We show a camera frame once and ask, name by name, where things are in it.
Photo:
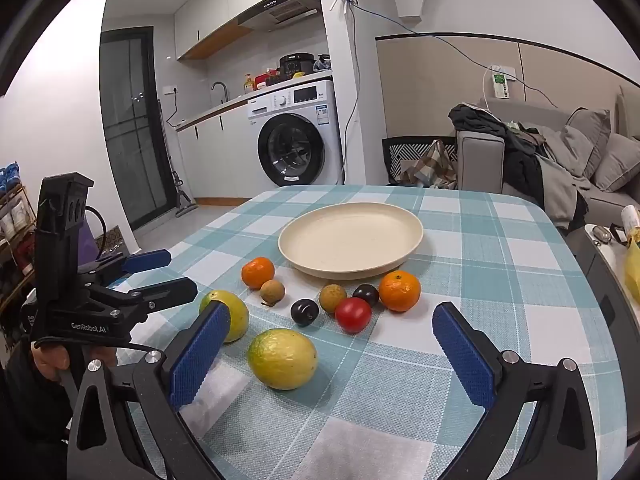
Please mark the teal checked tablecloth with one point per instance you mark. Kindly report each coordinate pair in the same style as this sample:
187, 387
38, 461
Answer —
400, 400

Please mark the yellow plastic bag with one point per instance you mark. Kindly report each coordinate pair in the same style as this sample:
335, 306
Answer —
632, 270

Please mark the curved metal faucet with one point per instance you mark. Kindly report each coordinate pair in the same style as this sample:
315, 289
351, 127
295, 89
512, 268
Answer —
222, 87

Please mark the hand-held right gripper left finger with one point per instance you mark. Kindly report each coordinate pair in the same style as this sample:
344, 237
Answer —
200, 355

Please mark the grey garment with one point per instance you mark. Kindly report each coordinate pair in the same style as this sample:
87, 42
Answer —
560, 185

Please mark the white wall socket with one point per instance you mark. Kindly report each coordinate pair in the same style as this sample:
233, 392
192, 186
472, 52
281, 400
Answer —
170, 90

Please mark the cream round plate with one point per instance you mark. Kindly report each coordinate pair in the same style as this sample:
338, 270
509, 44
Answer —
350, 240

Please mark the dark glass door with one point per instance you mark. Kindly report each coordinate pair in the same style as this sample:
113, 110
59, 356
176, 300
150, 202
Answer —
130, 135

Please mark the steel range hood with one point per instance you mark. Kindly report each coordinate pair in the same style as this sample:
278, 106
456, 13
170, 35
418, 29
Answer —
285, 5

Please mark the wooden storage shelf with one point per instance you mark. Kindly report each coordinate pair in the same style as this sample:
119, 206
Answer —
15, 225

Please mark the grey sofa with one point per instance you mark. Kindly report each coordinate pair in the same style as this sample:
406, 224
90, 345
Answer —
480, 160

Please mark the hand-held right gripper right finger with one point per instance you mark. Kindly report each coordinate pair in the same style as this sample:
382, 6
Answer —
462, 360

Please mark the grey sofa cushion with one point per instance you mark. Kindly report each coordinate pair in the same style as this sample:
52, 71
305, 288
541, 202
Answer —
590, 135
617, 162

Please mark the floor mop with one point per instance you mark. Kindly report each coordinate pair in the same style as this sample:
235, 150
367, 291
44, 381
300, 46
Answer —
182, 200

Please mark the red box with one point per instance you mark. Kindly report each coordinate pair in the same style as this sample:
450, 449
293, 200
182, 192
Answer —
265, 81

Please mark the dark plastic bag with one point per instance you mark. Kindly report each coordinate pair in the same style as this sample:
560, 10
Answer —
321, 64

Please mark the white washing machine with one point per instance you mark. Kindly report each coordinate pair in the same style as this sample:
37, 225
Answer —
310, 105

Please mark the dark jacket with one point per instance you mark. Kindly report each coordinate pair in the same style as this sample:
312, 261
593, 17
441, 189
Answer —
520, 165

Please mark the yellow bottle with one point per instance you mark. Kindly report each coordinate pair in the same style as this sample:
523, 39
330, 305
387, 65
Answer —
249, 84

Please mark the purple bag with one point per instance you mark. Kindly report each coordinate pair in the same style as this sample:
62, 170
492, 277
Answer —
87, 245

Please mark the white upper kitchen cabinets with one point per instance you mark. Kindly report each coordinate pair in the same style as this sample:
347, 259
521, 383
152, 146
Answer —
210, 10

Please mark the brown longan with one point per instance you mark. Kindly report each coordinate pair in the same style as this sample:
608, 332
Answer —
272, 292
333, 297

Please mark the yellow-green passion fruit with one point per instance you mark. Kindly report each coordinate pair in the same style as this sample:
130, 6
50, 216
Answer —
237, 312
282, 359

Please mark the white kitchen counter cabinet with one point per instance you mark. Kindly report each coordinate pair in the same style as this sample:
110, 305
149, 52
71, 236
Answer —
220, 160

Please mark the dark purple plum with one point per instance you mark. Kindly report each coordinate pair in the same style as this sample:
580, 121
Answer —
365, 294
304, 312

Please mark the white side table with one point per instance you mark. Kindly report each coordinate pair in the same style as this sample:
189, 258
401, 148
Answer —
612, 270

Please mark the white green wall device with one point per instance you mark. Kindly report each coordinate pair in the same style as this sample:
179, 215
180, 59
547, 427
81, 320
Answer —
501, 85

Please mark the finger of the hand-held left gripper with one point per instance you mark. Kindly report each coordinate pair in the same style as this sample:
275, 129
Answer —
150, 259
175, 290

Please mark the black rice cooker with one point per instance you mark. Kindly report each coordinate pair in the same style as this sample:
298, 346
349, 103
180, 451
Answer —
296, 66

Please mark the black chair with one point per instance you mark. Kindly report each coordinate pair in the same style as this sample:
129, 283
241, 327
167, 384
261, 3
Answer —
392, 152

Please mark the person's left forearm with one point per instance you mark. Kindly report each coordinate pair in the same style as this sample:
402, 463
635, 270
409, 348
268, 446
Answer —
30, 400

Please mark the plaid cloth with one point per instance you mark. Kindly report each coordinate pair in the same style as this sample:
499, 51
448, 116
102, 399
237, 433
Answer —
432, 165

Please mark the person's left hand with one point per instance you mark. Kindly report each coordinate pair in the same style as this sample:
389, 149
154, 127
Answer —
50, 360

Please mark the red tomato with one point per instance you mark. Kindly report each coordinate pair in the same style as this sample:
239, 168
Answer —
353, 314

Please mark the orange mandarin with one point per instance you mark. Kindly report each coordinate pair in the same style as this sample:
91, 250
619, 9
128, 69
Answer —
257, 272
400, 291

